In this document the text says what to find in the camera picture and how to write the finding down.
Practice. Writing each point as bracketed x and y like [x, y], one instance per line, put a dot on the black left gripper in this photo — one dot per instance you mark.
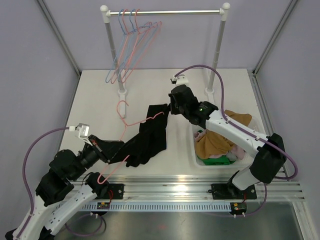
[111, 148]

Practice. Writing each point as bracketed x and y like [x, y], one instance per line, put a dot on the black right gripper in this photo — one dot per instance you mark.
[173, 110]

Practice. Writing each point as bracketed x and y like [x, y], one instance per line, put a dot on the pink hanger of black top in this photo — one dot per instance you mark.
[126, 125]

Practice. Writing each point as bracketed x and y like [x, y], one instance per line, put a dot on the black tank top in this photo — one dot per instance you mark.
[151, 138]

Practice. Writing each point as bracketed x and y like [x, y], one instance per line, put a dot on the brown tank top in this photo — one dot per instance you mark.
[215, 145]

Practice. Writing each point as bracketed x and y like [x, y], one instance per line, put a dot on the pink hanger of brown top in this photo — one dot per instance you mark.
[138, 50]

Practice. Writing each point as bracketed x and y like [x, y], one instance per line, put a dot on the green tank top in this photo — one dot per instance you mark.
[211, 148]

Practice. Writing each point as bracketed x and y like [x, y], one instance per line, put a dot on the pink hanger of grey top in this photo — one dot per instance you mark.
[125, 50]

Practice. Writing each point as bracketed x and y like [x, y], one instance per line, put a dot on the grey tank top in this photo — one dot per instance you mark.
[231, 157]

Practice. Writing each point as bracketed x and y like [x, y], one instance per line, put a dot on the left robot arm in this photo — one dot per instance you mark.
[49, 211]

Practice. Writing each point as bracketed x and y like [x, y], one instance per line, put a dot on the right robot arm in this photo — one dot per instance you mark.
[267, 151]

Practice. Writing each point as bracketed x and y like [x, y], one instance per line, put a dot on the white metal clothes rack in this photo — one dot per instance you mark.
[137, 39]

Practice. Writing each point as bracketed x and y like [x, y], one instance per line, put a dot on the left small circuit board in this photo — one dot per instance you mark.
[103, 205]

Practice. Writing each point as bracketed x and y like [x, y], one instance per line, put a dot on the small circuit board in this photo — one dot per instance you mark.
[238, 207]
[103, 205]

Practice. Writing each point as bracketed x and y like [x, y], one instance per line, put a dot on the white plastic basket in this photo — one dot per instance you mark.
[243, 158]

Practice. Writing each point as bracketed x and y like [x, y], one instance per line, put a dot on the right small circuit board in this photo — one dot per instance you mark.
[238, 207]

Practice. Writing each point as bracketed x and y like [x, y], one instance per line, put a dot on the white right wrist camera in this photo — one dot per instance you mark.
[180, 80]

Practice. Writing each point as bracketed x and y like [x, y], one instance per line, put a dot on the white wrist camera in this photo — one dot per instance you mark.
[180, 80]
[81, 131]

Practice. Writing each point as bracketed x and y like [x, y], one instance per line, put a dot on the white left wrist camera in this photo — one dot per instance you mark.
[81, 131]

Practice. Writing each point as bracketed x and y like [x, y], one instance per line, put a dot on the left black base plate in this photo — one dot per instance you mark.
[115, 191]

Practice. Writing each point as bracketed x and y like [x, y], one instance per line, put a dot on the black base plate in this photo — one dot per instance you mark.
[224, 191]
[115, 191]

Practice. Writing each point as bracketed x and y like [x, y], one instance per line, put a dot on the white slotted cable duct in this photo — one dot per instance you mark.
[119, 206]

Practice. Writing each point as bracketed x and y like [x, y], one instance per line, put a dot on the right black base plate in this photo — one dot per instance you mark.
[224, 191]

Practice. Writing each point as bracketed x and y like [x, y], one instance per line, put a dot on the aluminium mounting rail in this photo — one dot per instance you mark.
[194, 188]

